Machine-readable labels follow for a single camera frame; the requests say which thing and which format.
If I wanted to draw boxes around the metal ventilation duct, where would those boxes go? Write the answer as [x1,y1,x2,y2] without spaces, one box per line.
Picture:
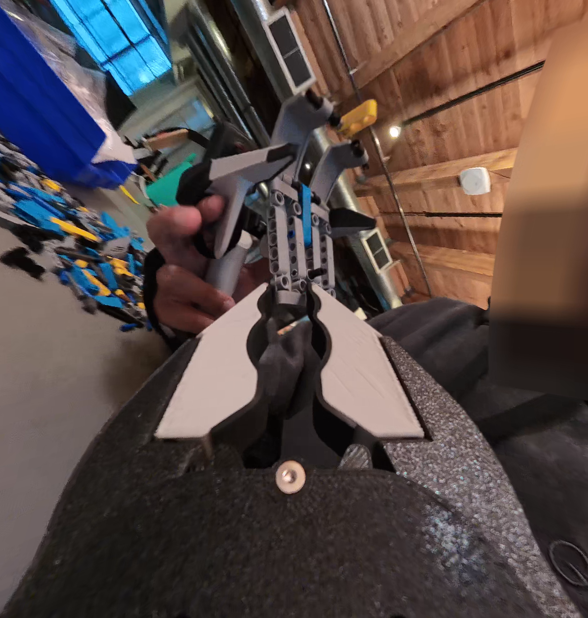
[248,0,407,311]

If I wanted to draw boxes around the pile of toy bricks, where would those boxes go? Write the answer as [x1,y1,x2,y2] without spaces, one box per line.
[0,123,156,332]

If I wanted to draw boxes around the person's right hand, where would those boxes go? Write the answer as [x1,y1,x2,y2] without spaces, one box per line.
[147,195,238,335]

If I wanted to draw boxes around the clear plastic bag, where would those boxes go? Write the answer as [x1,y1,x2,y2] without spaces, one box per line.
[29,10,136,166]

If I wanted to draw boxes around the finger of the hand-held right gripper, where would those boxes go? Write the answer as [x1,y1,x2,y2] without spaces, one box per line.
[208,143,298,185]
[329,209,378,232]

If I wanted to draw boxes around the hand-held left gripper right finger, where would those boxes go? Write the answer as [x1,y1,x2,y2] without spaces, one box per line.
[311,285,426,440]

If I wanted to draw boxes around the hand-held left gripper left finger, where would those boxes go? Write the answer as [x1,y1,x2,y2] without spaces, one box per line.
[154,282,271,441]

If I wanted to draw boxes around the grey blue toy assembly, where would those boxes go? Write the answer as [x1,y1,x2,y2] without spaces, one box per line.
[262,92,336,308]

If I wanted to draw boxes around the blue storage bin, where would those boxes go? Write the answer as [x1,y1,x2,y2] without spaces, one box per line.
[0,0,139,190]

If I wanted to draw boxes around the white ceiling device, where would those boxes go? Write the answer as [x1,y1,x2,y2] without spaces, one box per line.
[458,166,492,197]

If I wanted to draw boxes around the yellow toy connector pin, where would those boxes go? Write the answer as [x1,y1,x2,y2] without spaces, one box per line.
[333,98,379,139]

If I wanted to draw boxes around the white air vent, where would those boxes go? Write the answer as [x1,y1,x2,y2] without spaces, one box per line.
[262,7,317,95]
[359,227,397,274]

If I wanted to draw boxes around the person's grey sweatshirt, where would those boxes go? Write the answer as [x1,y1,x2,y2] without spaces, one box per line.
[371,297,588,618]

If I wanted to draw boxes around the plywood stand with black arc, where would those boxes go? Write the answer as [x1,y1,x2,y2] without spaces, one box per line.
[129,126,214,156]

